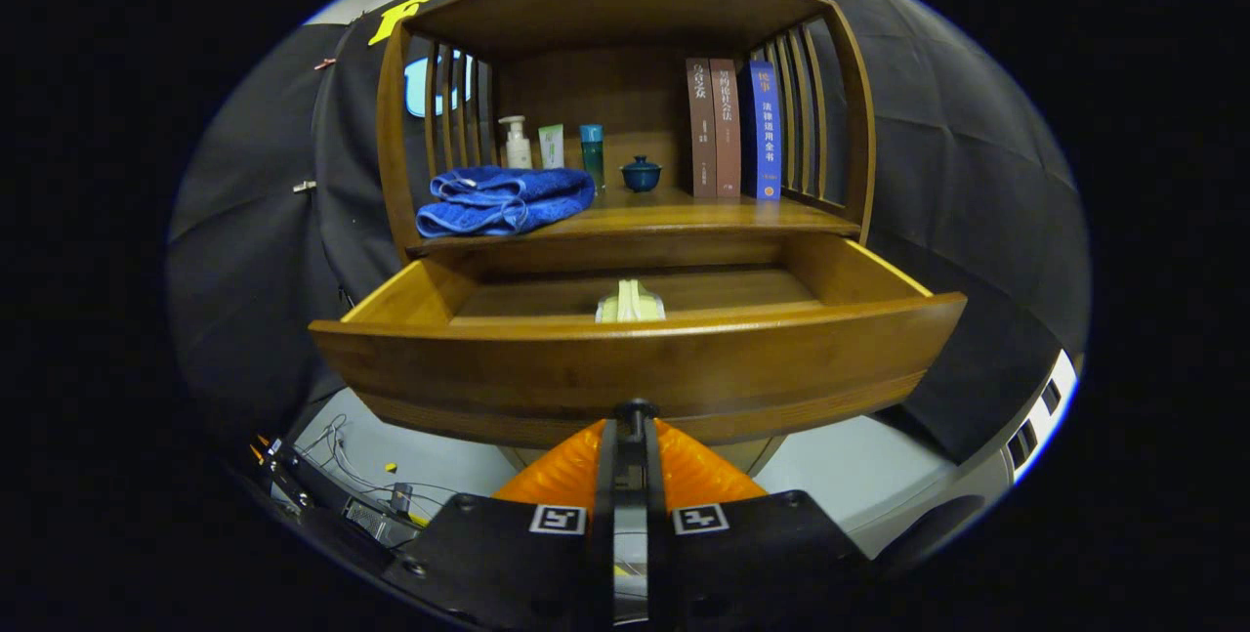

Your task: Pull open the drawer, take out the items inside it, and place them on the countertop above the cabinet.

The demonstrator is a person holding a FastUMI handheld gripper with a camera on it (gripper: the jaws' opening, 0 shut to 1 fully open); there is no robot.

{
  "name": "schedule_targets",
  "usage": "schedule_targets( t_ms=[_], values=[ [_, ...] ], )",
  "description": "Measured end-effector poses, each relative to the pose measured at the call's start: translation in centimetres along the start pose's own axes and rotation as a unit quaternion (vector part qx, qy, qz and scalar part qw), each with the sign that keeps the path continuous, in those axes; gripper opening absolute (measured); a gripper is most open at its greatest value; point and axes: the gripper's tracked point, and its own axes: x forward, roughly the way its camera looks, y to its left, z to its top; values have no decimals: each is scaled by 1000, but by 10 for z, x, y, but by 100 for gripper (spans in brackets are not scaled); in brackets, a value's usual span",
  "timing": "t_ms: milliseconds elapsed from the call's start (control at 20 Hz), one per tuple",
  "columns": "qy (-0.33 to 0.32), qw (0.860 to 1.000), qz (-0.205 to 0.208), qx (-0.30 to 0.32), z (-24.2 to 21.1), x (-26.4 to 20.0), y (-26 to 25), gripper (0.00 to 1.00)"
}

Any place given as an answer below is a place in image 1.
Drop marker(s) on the white pump bottle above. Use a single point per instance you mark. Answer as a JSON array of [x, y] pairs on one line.
[[516, 151]]

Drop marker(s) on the blue folded towel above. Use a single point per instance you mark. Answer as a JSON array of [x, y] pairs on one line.
[[508, 202]]

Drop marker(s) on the brown wooden drawer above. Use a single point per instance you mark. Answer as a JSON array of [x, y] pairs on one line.
[[635, 368]]

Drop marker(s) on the blue book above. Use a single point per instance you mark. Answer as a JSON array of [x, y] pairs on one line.
[[766, 129]]

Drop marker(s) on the wooden cabinet countertop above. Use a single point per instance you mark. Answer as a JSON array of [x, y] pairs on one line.
[[684, 214]]

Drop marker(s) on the white green tube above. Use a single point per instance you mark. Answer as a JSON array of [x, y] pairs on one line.
[[552, 148]]

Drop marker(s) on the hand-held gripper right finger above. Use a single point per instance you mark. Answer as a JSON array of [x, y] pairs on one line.
[[656, 515]]

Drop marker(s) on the black backdrop cloth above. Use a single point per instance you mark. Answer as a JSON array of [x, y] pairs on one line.
[[977, 173]]

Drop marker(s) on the blue lidded teacup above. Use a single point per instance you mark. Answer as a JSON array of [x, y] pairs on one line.
[[641, 177]]

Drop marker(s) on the black drawer knob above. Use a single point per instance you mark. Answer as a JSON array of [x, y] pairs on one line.
[[636, 409]]

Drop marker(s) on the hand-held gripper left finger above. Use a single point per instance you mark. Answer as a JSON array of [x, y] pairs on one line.
[[606, 515]]

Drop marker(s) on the brown book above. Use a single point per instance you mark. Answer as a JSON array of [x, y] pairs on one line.
[[728, 129], [700, 129]]

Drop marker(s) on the brown wooden cabinet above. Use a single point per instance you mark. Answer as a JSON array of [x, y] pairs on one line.
[[625, 7]]

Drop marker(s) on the teal bottle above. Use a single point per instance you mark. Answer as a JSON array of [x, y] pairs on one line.
[[593, 155]]

